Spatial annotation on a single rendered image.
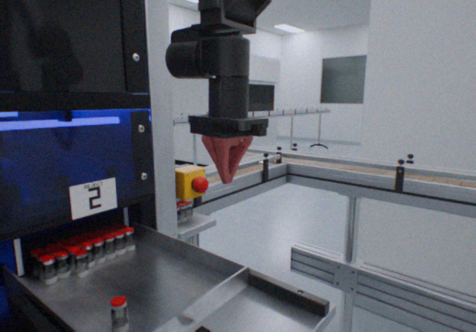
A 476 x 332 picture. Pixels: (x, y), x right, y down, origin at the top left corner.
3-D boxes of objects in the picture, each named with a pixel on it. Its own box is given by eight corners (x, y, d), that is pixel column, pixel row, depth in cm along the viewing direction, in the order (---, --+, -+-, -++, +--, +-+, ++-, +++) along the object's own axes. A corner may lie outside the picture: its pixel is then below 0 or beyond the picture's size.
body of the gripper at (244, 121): (217, 125, 53) (218, 77, 51) (269, 131, 46) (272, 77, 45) (187, 127, 48) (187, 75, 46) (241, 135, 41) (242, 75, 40)
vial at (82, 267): (74, 275, 60) (71, 252, 59) (85, 270, 61) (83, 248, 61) (79, 279, 58) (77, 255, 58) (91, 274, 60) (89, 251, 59)
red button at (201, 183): (187, 193, 79) (187, 176, 78) (199, 189, 82) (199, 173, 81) (198, 196, 77) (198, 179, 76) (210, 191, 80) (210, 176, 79)
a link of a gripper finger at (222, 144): (219, 173, 54) (219, 117, 52) (253, 182, 50) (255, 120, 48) (188, 181, 49) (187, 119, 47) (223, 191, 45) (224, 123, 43)
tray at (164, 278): (4, 283, 57) (1, 266, 57) (134, 234, 78) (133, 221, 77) (111, 388, 37) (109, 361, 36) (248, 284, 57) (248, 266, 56)
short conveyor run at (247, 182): (155, 239, 84) (152, 180, 81) (121, 225, 94) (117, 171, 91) (289, 184, 137) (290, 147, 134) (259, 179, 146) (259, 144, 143)
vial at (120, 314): (108, 330, 46) (106, 302, 45) (123, 321, 47) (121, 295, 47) (117, 338, 44) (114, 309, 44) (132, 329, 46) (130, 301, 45)
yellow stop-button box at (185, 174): (166, 196, 82) (164, 167, 81) (187, 189, 87) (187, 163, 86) (186, 202, 77) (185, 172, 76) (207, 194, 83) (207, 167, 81)
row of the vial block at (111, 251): (41, 282, 58) (39, 257, 57) (131, 246, 71) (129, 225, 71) (47, 286, 56) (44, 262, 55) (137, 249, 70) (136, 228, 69)
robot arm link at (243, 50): (233, 26, 40) (258, 33, 45) (193, 30, 44) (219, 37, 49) (233, 84, 42) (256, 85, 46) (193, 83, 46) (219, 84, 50)
